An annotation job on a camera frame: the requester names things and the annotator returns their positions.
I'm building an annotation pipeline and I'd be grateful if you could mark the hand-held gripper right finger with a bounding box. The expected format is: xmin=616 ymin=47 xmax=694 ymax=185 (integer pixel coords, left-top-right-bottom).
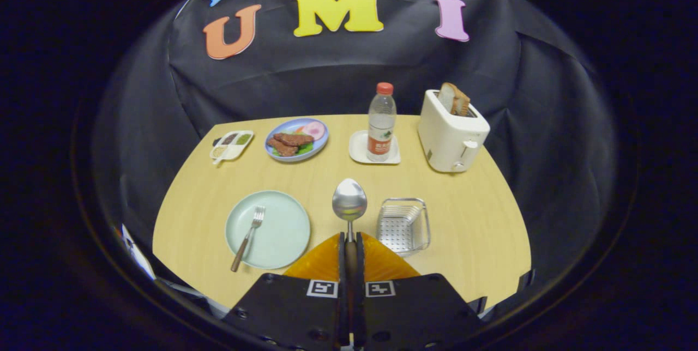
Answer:
xmin=352 ymin=232 xmax=485 ymax=351

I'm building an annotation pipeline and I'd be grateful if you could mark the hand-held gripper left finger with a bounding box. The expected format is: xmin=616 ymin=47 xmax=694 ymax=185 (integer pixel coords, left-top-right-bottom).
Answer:
xmin=222 ymin=232 xmax=350 ymax=351

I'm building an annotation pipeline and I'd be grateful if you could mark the metal fork with wooden handle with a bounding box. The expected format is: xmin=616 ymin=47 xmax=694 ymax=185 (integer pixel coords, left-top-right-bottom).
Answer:
xmin=231 ymin=205 xmax=266 ymax=273

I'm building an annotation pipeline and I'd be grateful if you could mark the metal spoon with wooden handle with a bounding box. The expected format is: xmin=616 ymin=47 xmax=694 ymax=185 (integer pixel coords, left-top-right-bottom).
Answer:
xmin=332 ymin=178 xmax=368 ymax=286

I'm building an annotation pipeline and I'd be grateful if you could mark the light green plate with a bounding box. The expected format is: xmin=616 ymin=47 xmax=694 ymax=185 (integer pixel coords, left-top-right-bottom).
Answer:
xmin=225 ymin=190 xmax=311 ymax=270

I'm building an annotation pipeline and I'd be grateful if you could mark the brown meat strip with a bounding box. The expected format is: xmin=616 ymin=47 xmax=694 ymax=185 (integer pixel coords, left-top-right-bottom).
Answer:
xmin=273 ymin=132 xmax=315 ymax=147
xmin=267 ymin=138 xmax=299 ymax=157

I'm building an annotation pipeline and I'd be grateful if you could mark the blue plate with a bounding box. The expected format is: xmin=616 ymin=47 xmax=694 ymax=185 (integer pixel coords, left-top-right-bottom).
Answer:
xmin=264 ymin=118 xmax=329 ymax=163

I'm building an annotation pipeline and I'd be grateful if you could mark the white square coaster tray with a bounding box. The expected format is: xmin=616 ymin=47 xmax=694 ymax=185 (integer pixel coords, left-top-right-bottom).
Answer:
xmin=349 ymin=130 xmax=401 ymax=165

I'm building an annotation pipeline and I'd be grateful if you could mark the white toaster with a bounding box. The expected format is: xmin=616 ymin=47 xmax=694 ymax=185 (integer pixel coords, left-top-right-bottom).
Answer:
xmin=417 ymin=89 xmax=491 ymax=173

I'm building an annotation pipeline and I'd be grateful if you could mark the white divided seasoning tray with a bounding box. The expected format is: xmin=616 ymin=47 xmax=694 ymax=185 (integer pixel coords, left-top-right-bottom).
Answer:
xmin=210 ymin=130 xmax=255 ymax=166

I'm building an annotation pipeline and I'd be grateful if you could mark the pink ham slice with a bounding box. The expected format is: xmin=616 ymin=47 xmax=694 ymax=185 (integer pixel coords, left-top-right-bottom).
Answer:
xmin=301 ymin=121 xmax=326 ymax=141

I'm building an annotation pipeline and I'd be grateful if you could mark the clear bottle with red cap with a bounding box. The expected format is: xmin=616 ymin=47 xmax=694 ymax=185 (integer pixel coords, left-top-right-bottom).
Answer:
xmin=366 ymin=82 xmax=398 ymax=162

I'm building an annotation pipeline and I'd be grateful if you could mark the browned toast slice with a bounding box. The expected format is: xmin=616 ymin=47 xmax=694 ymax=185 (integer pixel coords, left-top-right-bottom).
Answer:
xmin=452 ymin=88 xmax=471 ymax=117

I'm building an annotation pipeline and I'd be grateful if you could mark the light bread slice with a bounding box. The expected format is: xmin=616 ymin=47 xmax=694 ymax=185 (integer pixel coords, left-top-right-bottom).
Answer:
xmin=438 ymin=82 xmax=458 ymax=113

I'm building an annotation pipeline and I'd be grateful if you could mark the black backdrop cloth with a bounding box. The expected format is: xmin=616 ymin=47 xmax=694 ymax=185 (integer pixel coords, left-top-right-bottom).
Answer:
xmin=93 ymin=0 xmax=619 ymax=297

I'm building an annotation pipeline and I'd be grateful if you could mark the metal wire basket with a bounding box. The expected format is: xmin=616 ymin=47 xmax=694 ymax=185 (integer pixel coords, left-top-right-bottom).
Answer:
xmin=376 ymin=197 xmax=431 ymax=257

